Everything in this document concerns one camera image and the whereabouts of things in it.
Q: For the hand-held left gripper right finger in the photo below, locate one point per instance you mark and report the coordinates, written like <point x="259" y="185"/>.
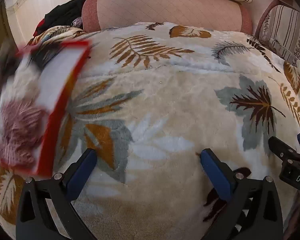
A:
<point x="215" y="175"/>

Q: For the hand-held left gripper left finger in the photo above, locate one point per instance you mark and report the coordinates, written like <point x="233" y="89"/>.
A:
<point x="82" y="172"/>

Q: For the red cardboard box tray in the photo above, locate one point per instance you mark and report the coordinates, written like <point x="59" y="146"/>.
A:
<point x="52" y="130"/>

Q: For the pink patterned scrunchie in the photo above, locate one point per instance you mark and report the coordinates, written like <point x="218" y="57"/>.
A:
<point x="20" y="130"/>

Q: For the leaf print fleece blanket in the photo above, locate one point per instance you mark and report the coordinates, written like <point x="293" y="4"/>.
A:
<point x="165" y="92"/>

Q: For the striped floral cushion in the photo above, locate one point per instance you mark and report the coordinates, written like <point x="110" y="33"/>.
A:
<point x="282" y="30"/>

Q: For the purple patterned cloth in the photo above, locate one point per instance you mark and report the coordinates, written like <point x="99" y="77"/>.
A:
<point x="77" y="22"/>

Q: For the red cloth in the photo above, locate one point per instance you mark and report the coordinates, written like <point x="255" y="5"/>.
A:
<point x="40" y="26"/>

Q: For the black clothes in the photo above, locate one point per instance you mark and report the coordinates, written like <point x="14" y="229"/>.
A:
<point x="65" y="12"/>

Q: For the pink bolster pillow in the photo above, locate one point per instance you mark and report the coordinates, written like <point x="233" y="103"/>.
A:
<point x="165" y="7"/>

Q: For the brown wooden door frame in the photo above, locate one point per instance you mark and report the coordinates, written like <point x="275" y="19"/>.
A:
<point x="0" y="25"/>

